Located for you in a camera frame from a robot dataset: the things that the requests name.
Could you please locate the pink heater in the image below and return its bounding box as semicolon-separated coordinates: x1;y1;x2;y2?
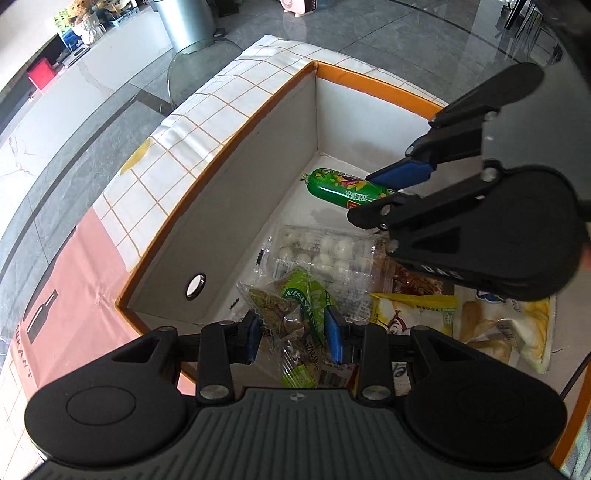
281;0;324;17

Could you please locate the checked tablecloth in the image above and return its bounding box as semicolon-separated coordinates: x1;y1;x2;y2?
0;34;446;402

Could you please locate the pink mat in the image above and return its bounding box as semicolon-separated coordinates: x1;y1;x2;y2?
0;208;197;400

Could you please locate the black cable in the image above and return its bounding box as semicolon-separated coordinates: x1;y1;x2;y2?
560;348;591;400

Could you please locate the green raisin packet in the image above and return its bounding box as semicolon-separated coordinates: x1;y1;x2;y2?
238;268;338;388

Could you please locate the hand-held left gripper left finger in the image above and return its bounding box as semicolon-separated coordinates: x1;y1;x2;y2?
111;310;264;404

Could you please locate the green sausage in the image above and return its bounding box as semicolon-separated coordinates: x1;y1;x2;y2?
305;168;398;210

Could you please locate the red box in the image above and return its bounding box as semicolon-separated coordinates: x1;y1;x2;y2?
27;59;55;91

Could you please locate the orange cardboard box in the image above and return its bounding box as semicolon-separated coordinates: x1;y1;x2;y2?
115;60;591;472

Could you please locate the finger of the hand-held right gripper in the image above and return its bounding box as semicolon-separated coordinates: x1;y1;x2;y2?
366;61;546;191
348;167;500;278

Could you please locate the dark dining chair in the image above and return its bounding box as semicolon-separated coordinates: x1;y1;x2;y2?
502;0;557;29

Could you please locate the clear tray of white balls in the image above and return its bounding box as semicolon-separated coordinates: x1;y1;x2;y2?
270;225;384;315

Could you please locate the metal trash can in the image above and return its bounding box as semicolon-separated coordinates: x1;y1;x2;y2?
156;0;218;52

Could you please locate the white television cabinet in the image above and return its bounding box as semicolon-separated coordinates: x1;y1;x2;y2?
0;9;178;185

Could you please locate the teddy bear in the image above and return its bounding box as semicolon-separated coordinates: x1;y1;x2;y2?
69;0;105;43

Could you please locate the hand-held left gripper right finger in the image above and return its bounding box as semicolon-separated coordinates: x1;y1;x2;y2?
323;307;468;403

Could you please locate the yellow chips packet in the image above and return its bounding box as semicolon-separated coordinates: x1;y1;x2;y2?
455;291;555;374

